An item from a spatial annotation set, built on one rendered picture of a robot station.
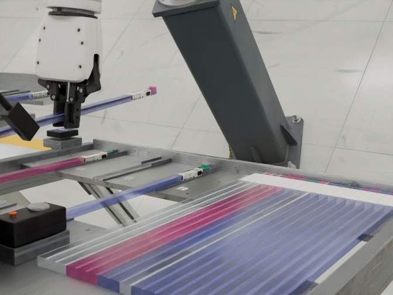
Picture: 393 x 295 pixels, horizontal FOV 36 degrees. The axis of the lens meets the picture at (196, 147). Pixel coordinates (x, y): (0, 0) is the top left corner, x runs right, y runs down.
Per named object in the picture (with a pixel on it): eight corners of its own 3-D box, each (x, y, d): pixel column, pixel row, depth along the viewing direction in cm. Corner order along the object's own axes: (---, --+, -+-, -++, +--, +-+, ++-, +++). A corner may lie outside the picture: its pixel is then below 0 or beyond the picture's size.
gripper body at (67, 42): (31, 4, 91) (27, 78, 92) (84, 5, 86) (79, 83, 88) (64, 11, 98) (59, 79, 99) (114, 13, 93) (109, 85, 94)
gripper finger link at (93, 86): (79, 38, 91) (59, 64, 93) (107, 75, 89) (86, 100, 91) (85, 39, 92) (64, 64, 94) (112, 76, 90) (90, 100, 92)
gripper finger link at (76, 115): (65, 85, 92) (62, 128, 92) (81, 86, 90) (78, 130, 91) (78, 85, 94) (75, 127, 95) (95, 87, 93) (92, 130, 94)
